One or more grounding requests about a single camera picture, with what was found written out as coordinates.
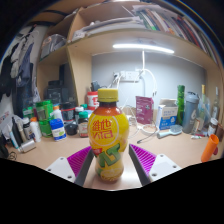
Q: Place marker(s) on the wooden shelf unit with books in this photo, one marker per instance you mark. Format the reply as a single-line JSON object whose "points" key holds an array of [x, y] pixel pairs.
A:
{"points": [[80, 63]]}

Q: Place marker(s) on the grey shaker bottle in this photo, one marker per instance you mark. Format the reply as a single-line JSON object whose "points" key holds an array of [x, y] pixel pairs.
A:
{"points": [[190, 111]]}

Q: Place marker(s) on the clear glass bottle white cap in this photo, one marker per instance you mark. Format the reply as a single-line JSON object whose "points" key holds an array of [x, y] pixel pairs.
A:
{"points": [[216, 105]]}

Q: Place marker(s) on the dark jar with green lid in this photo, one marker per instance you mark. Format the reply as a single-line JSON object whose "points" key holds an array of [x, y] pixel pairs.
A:
{"points": [[83, 125]]}

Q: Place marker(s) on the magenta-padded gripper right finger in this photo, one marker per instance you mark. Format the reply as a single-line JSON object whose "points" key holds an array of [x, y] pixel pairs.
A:
{"points": [[163, 166]]}

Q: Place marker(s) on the red and white jar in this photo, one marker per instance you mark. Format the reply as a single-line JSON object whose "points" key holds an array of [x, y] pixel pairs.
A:
{"points": [[92, 99]]}

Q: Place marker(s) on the white bottle with blue cap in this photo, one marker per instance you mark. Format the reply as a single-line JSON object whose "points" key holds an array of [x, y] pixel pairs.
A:
{"points": [[58, 130]]}

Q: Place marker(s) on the white tube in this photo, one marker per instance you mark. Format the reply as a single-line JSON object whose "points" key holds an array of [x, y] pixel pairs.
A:
{"points": [[197, 136]]}

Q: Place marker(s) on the light blue hairbrush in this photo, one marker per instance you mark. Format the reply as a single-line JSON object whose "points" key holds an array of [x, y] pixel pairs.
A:
{"points": [[173, 130]]}

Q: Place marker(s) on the brown jar with white lid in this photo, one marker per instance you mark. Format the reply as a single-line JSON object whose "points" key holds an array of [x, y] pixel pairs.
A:
{"points": [[212, 126]]}

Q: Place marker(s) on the clear bottle with yellow cap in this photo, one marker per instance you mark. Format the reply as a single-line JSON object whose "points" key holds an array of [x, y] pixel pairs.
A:
{"points": [[203, 100]]}

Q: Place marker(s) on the black round container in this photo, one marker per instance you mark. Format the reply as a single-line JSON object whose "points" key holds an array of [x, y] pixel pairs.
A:
{"points": [[71, 128]]}

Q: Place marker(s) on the hanging clothes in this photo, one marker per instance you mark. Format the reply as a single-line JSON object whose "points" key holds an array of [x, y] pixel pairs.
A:
{"points": [[21, 66]]}

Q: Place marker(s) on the orange plastic cup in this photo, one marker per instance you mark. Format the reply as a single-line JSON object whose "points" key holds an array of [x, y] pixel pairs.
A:
{"points": [[210, 147]]}

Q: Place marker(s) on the maroon pouch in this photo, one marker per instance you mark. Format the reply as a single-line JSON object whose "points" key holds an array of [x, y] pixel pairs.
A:
{"points": [[144, 109]]}

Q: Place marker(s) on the white bottle with orange cap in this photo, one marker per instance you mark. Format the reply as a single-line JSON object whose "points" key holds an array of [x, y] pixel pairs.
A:
{"points": [[35, 130]]}

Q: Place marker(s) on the green plastic container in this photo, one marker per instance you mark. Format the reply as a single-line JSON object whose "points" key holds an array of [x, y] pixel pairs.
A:
{"points": [[45, 115]]}

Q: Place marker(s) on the white LED light bar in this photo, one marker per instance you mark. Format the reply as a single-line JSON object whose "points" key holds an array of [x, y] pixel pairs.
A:
{"points": [[143, 47]]}

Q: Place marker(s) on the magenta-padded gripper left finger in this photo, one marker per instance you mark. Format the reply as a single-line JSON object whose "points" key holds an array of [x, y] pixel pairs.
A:
{"points": [[60, 168]]}

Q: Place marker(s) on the white wall power strip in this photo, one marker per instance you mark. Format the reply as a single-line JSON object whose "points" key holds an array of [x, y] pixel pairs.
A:
{"points": [[128, 75]]}

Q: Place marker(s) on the yellow drink bottle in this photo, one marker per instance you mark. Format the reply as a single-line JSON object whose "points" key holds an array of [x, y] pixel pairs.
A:
{"points": [[108, 133]]}

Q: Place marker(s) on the green glass bottle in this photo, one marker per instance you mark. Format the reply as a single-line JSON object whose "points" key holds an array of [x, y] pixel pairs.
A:
{"points": [[180, 103]]}

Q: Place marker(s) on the silver can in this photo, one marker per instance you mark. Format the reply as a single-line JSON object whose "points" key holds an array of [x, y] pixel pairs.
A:
{"points": [[27, 146]]}

